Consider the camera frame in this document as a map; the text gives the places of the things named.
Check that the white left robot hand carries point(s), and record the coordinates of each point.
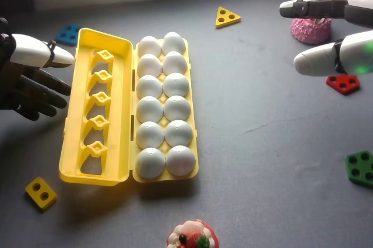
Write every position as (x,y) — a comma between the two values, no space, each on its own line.
(32,51)

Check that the grey table cloth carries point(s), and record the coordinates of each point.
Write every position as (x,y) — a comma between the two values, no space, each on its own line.
(262,172)

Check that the toy strawberry cream cake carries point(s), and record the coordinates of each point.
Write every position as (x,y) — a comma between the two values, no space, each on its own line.
(189,230)

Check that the white plastic egg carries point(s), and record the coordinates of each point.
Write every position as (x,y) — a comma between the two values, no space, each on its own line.
(149,45)
(149,134)
(175,62)
(149,65)
(175,84)
(150,164)
(149,110)
(149,87)
(174,42)
(177,108)
(178,132)
(180,161)

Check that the green pentagon block with holes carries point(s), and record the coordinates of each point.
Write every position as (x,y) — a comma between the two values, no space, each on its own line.
(359,166)

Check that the yellow triangle block with holes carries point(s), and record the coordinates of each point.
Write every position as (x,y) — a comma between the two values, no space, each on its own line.
(226,16)

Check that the red pentagon block with holes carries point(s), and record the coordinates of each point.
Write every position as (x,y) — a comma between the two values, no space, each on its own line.
(331,81)

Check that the blue square block with holes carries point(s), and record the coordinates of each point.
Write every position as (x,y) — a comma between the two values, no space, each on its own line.
(69,32)

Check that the yellow egg carton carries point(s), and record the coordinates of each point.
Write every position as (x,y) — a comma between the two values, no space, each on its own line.
(121,99)

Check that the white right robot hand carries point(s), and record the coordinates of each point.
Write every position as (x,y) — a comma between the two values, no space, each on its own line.
(320,58)

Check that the pink toy cake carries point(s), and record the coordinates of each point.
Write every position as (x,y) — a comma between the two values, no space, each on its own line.
(309,33)

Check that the yellow square block with holes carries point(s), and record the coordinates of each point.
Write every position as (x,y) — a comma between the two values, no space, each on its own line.
(36,200)

